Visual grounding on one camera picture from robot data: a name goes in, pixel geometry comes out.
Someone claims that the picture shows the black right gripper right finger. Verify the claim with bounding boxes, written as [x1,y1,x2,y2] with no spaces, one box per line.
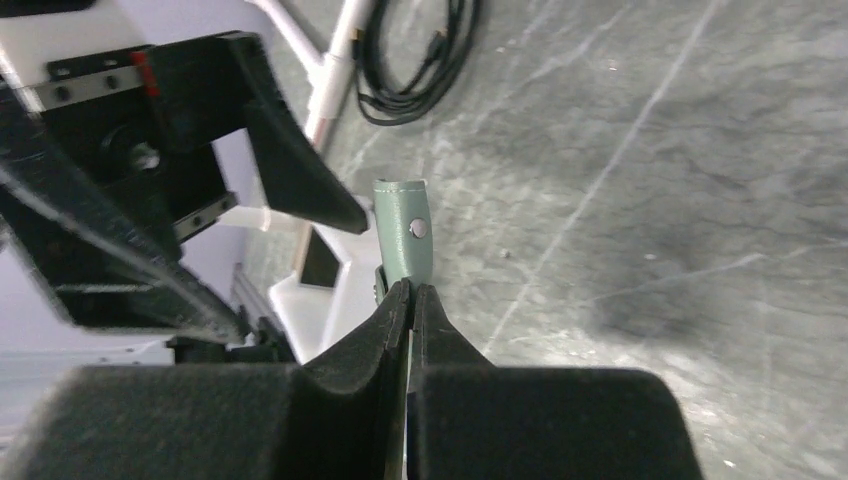
[408,285,703,479]

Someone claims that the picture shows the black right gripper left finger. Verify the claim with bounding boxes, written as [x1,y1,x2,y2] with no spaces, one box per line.
[1,280,411,479]

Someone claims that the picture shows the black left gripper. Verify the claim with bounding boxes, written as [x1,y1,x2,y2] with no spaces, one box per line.
[1,31,368,344]

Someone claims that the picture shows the black coiled cable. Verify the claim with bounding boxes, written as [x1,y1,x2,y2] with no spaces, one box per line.
[352,0,483,127]

